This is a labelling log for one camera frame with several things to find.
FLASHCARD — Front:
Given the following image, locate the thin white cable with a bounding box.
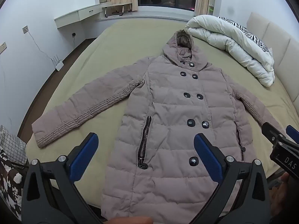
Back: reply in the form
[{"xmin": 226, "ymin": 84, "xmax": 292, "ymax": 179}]
[{"xmin": 27, "ymin": 29, "xmax": 58, "ymax": 64}]

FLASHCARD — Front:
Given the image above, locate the white grid-pattern cloth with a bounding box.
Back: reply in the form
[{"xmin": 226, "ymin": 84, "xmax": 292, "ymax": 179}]
[{"xmin": 0, "ymin": 125, "xmax": 27, "ymax": 167}]

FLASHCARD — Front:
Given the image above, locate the bed with olive sheet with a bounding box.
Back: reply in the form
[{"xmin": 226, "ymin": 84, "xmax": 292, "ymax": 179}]
[{"xmin": 17, "ymin": 18, "xmax": 299, "ymax": 216}]

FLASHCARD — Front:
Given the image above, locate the mauve hooded padded coat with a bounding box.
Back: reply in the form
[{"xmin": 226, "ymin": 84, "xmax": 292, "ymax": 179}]
[{"xmin": 31, "ymin": 30, "xmax": 277, "ymax": 222}]

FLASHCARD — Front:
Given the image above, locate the zebra print pillow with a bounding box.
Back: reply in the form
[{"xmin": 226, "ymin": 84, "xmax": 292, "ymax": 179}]
[{"xmin": 216, "ymin": 16, "xmax": 274, "ymax": 55}]

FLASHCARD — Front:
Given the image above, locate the person's left hand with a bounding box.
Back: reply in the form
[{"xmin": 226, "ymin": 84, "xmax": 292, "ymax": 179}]
[{"xmin": 110, "ymin": 216, "xmax": 154, "ymax": 224}]

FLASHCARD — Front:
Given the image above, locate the beige padded headboard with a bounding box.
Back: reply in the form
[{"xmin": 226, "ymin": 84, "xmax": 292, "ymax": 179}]
[{"xmin": 246, "ymin": 12, "xmax": 299, "ymax": 109}]

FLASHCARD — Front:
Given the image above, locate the small folding lap table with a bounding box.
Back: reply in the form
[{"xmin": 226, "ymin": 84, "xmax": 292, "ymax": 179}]
[{"xmin": 102, "ymin": 3, "xmax": 132, "ymax": 18}]

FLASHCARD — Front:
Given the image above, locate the white wall-mounted desk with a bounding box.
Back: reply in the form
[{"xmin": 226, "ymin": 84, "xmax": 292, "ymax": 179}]
[{"xmin": 54, "ymin": 1, "xmax": 112, "ymax": 29}]

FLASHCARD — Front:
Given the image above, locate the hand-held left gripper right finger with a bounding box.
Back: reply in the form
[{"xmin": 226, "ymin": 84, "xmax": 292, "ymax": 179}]
[{"xmin": 193, "ymin": 133, "xmax": 271, "ymax": 224}]

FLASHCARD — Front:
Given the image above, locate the white router with antennas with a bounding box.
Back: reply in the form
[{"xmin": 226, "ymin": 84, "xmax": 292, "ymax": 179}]
[{"xmin": 52, "ymin": 55, "xmax": 65, "ymax": 72}]

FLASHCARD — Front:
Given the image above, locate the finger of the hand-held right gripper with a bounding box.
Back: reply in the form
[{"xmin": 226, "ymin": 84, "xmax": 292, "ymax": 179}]
[
  {"xmin": 286, "ymin": 125, "xmax": 299, "ymax": 144},
  {"xmin": 261, "ymin": 122, "xmax": 287, "ymax": 145}
]

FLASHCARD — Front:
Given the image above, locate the person's right hand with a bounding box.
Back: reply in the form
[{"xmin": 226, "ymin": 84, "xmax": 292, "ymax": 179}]
[{"xmin": 271, "ymin": 172, "xmax": 299, "ymax": 224}]

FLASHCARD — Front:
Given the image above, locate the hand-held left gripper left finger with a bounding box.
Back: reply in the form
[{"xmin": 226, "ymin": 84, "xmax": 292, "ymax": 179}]
[{"xmin": 21, "ymin": 133, "xmax": 103, "ymax": 224}]

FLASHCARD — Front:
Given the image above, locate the white folded duvet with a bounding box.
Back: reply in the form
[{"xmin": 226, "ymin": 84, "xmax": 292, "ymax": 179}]
[{"xmin": 185, "ymin": 15, "xmax": 275, "ymax": 88}]

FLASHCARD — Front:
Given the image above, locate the brown white patterned cloth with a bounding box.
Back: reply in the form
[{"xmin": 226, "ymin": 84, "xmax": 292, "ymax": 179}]
[{"xmin": 0, "ymin": 149, "xmax": 30, "ymax": 216}]

